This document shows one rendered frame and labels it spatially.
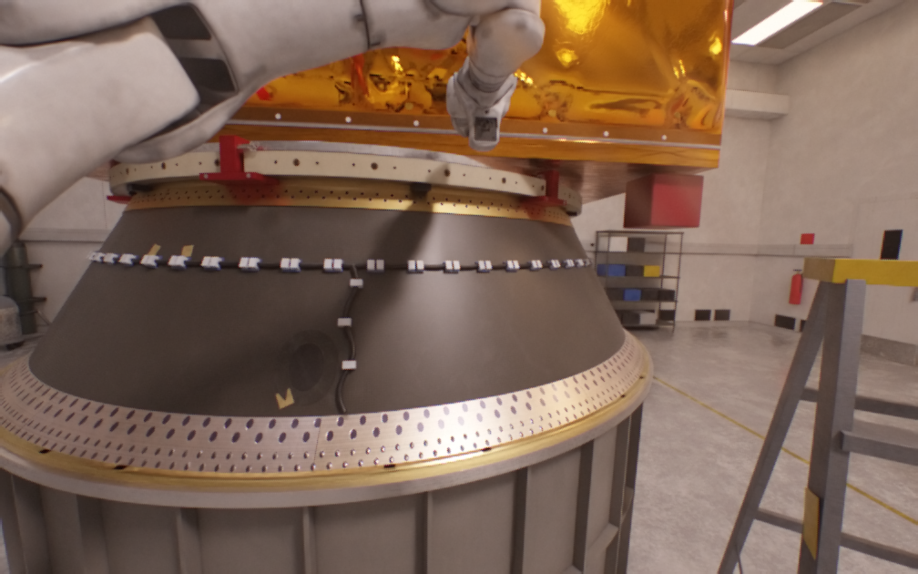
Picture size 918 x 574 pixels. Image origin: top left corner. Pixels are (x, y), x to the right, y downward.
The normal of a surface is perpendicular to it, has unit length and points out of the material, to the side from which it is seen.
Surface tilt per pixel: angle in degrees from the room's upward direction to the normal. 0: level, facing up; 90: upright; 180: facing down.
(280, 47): 135
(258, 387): 62
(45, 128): 88
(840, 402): 75
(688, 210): 90
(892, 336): 90
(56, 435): 43
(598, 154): 90
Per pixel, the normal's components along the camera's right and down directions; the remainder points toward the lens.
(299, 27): 0.43, 0.55
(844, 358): -0.47, -0.16
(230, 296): -0.05, -0.36
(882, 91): -0.99, 0.00
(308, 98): 0.08, 0.58
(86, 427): -0.15, -0.66
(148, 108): 0.93, 0.29
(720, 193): 0.12, 0.11
